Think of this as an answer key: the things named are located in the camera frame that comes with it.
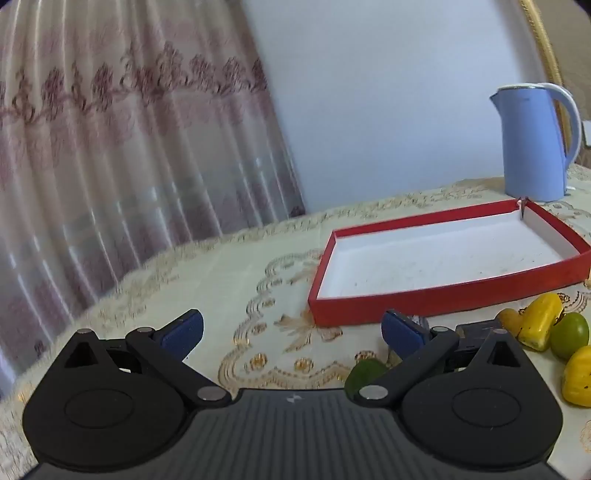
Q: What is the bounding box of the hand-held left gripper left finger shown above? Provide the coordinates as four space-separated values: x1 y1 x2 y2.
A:
65 309 232 411

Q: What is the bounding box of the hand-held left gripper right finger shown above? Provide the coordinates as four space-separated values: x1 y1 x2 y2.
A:
355 309 531 409

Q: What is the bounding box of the red cardboard box lid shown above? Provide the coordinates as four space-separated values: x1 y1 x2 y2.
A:
307 198 591 328

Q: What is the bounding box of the green cucumber piece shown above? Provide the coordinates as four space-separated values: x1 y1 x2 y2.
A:
345 359 389 401

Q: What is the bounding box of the yellow bell pepper piece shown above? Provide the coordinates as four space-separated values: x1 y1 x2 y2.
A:
561 345 591 409
496 293 565 352

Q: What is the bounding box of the pink patterned curtain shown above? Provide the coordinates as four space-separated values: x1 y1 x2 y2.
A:
0 0 308 407

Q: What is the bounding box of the light blue electric kettle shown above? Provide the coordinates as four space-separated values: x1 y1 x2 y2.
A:
489 82 583 203

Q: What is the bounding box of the gold framed padded panel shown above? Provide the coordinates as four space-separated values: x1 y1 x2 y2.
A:
519 0 591 121

